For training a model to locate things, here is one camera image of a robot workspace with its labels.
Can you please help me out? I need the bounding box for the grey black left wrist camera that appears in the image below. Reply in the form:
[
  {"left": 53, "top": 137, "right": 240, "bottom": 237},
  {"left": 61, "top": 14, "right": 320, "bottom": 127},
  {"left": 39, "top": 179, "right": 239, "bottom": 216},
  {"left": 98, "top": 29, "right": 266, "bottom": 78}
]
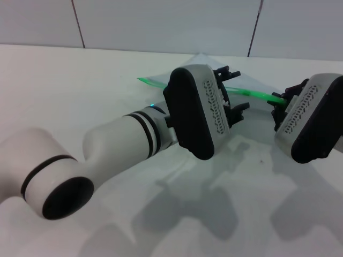
[{"left": 162, "top": 64, "right": 233, "bottom": 161}]

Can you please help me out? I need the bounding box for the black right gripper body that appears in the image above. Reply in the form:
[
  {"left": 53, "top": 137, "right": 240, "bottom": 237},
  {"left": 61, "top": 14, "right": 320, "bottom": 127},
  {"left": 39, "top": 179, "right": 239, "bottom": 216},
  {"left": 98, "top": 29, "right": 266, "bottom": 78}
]
[{"left": 283, "top": 87, "right": 300, "bottom": 122}]

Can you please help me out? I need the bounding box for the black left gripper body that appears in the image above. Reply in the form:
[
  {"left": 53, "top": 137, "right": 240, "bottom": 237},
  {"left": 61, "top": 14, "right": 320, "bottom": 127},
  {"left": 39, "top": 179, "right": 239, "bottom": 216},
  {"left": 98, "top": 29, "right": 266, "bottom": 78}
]
[{"left": 216, "top": 77, "right": 232, "bottom": 120}]

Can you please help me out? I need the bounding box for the clear green-zip document bag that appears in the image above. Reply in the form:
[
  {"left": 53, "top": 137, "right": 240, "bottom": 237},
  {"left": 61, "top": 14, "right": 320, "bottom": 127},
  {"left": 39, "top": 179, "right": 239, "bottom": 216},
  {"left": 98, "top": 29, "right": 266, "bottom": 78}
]
[{"left": 136, "top": 52, "right": 293, "bottom": 129}]

